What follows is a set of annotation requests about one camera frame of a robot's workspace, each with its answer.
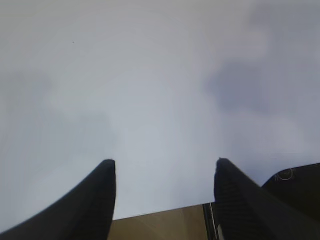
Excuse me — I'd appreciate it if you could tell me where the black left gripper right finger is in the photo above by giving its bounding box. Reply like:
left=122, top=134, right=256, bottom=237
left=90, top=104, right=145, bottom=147
left=214, top=158, right=320, bottom=240

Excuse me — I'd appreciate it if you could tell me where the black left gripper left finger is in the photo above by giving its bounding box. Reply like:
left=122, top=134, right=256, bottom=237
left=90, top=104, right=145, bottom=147
left=0, top=159, right=116, bottom=240

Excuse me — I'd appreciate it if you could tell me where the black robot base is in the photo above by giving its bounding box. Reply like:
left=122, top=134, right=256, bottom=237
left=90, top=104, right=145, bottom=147
left=202, top=162, right=320, bottom=240

